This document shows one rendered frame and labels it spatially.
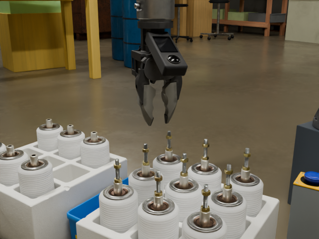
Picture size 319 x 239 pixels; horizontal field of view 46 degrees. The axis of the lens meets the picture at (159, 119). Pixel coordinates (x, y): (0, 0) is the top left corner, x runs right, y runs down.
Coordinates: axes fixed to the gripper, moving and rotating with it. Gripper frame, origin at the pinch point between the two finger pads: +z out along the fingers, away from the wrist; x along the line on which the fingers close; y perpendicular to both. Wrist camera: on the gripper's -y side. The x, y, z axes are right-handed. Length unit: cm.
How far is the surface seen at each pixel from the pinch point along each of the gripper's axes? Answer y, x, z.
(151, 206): 1.3, 1.5, 21.2
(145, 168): 16.1, -2.7, 18.8
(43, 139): 64, 18, 24
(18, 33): 331, 9, 9
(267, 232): -3.8, -28.5, 33.1
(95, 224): 9.8, 12.9, 28.3
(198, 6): 587, -333, -10
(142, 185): 13.0, -0.7, 22.1
